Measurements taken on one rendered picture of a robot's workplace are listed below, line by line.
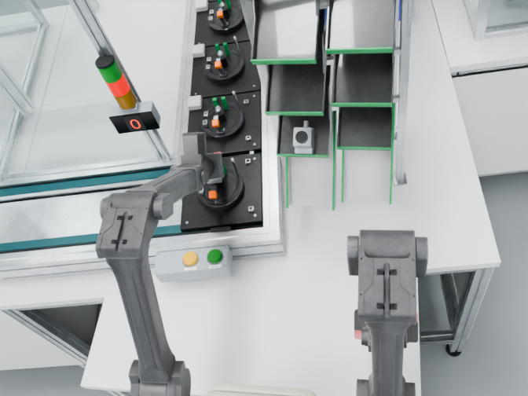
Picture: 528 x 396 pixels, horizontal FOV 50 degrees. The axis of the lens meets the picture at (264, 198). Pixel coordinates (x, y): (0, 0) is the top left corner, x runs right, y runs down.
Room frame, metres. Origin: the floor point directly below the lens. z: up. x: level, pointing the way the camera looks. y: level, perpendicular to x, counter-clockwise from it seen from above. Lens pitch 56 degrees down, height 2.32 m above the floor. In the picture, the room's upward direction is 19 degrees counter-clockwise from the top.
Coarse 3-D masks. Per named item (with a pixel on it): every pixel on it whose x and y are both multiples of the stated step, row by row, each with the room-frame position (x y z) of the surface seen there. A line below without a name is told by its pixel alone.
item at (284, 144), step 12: (324, 96) 0.95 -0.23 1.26; (324, 108) 0.92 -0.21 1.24; (288, 120) 0.93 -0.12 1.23; (300, 120) 0.92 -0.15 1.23; (312, 120) 0.91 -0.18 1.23; (324, 120) 0.90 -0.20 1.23; (288, 132) 0.91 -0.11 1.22; (324, 132) 0.87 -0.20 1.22; (288, 144) 0.88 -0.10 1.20; (324, 144) 0.85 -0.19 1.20; (288, 156) 0.85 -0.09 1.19; (300, 156) 0.84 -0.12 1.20; (312, 156) 0.82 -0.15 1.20; (324, 156) 0.81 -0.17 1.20
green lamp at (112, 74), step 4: (112, 64) 1.13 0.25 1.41; (116, 64) 1.14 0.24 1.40; (104, 68) 1.12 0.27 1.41; (108, 68) 1.12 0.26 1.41; (112, 68) 1.12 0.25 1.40; (116, 68) 1.13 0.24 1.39; (100, 72) 1.13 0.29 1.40; (104, 72) 1.12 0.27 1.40; (108, 72) 1.12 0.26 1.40; (112, 72) 1.12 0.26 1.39; (116, 72) 1.13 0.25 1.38; (120, 72) 1.14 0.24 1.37; (104, 76) 1.13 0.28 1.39; (108, 76) 1.12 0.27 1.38; (112, 76) 1.12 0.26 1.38; (116, 76) 1.12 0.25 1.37; (120, 76) 1.13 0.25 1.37; (104, 80) 1.13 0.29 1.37; (108, 80) 1.12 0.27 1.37; (112, 80) 1.12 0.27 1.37; (116, 80) 1.12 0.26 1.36
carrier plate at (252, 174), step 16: (224, 160) 1.09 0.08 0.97; (240, 160) 1.06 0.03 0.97; (256, 160) 1.05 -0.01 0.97; (256, 176) 0.99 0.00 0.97; (256, 192) 0.93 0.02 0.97; (192, 208) 0.95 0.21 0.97; (208, 208) 0.93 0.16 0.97; (240, 208) 0.90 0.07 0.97; (256, 208) 0.88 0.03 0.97; (192, 224) 0.90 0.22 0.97; (208, 224) 0.88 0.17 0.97; (224, 224) 0.87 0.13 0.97; (240, 224) 0.85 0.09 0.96; (256, 224) 0.84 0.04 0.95
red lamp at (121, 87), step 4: (124, 76) 1.15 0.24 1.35; (120, 80) 1.13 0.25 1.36; (124, 80) 1.14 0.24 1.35; (108, 84) 1.13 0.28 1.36; (112, 84) 1.12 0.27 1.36; (116, 84) 1.12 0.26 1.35; (120, 84) 1.12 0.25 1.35; (124, 84) 1.13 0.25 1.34; (128, 84) 1.14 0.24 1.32; (112, 88) 1.12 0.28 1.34; (116, 88) 1.12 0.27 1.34; (120, 88) 1.12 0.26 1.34; (124, 88) 1.13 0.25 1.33; (128, 88) 1.13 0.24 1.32; (112, 92) 1.13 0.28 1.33; (116, 92) 1.12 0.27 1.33; (120, 92) 1.12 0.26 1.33; (124, 92) 1.12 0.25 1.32; (116, 96) 1.12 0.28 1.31; (120, 96) 1.12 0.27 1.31
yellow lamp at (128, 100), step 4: (128, 92) 1.13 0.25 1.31; (132, 92) 1.14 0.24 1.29; (124, 96) 1.12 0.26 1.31; (128, 96) 1.13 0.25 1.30; (132, 96) 1.13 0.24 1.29; (116, 100) 1.13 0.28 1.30; (120, 100) 1.12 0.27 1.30; (124, 100) 1.12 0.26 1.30; (128, 100) 1.12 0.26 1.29; (132, 100) 1.13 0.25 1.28; (136, 100) 1.14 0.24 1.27; (120, 104) 1.13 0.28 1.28; (124, 104) 1.12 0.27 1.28; (128, 104) 1.12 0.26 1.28; (132, 104) 1.12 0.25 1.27; (124, 108) 1.12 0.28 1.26; (128, 108) 1.12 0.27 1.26
